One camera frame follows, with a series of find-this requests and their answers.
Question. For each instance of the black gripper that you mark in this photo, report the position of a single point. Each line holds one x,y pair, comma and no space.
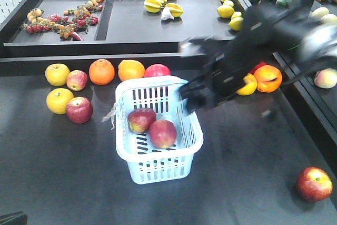
228,63

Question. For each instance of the light blue plastic basket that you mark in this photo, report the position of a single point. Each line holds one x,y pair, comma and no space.
146,163

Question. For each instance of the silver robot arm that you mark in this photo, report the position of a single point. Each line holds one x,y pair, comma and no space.
310,43

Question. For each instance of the red bell pepper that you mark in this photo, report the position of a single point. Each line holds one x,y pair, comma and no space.
260,64

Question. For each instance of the round orange right group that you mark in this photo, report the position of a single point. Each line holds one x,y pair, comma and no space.
269,78

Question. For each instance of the yellow apple right group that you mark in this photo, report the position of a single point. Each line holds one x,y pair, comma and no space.
249,87

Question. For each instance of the white garlic bulb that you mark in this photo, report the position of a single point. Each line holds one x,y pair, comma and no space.
166,14

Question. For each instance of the large red apple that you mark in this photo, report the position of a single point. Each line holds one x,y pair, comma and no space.
157,70

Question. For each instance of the pink apple left group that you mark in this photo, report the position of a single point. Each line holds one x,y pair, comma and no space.
77,80

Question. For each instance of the cherry tomato pile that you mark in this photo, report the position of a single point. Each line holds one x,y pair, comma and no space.
68,25

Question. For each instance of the red apple left group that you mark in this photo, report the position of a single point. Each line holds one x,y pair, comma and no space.
79,110

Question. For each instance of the yellow apple back left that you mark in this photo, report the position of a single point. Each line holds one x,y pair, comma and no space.
56,74

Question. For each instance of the yellow apple front left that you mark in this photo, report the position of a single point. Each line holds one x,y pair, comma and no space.
57,100

